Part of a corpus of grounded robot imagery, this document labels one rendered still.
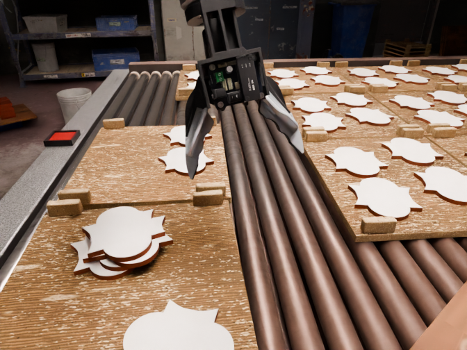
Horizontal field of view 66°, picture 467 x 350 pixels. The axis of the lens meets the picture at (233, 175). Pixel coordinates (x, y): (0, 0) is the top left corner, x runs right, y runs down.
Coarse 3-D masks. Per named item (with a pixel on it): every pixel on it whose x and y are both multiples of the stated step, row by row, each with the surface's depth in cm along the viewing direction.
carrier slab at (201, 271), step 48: (48, 240) 62; (192, 240) 62; (48, 288) 52; (96, 288) 52; (144, 288) 52; (192, 288) 52; (240, 288) 52; (0, 336) 46; (48, 336) 46; (96, 336) 46; (240, 336) 46
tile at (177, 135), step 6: (180, 126) 104; (174, 132) 101; (180, 132) 101; (168, 138) 99; (174, 138) 97; (180, 138) 97; (204, 138) 97; (210, 138) 99; (174, 144) 95; (180, 144) 95
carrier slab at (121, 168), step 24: (96, 144) 96; (120, 144) 96; (144, 144) 96; (168, 144) 96; (216, 144) 96; (96, 168) 84; (120, 168) 84; (144, 168) 84; (216, 168) 84; (96, 192) 75; (120, 192) 75; (144, 192) 75; (168, 192) 75; (192, 192) 75
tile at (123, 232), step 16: (112, 208) 63; (128, 208) 63; (96, 224) 59; (112, 224) 59; (128, 224) 59; (144, 224) 59; (96, 240) 56; (112, 240) 56; (128, 240) 56; (144, 240) 56; (112, 256) 53; (128, 256) 53
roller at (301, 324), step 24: (240, 120) 117; (264, 168) 89; (264, 192) 78; (264, 216) 72; (288, 240) 66; (288, 264) 59; (288, 288) 55; (288, 312) 52; (312, 312) 52; (312, 336) 47
